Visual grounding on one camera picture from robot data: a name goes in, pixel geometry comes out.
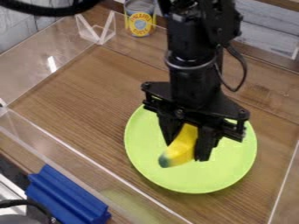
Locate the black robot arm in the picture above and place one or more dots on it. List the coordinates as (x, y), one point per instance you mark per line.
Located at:
(200, 28)

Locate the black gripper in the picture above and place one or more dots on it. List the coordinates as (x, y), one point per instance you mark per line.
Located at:
(220, 117)

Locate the yellow toy banana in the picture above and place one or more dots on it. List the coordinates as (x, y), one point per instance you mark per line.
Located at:
(179, 152)

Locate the clear acrylic triangle bracket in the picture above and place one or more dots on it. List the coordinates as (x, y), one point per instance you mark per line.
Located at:
(95, 33)

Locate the yellow labelled tin can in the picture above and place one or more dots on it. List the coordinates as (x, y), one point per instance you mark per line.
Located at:
(139, 17)

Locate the green round plate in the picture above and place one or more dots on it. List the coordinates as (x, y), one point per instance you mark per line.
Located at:
(228, 165)

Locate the clear acrylic front wall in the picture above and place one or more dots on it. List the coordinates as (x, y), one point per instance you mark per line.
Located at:
(130, 204)

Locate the blue plastic clamp block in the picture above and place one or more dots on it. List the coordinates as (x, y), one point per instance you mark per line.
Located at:
(72, 205)

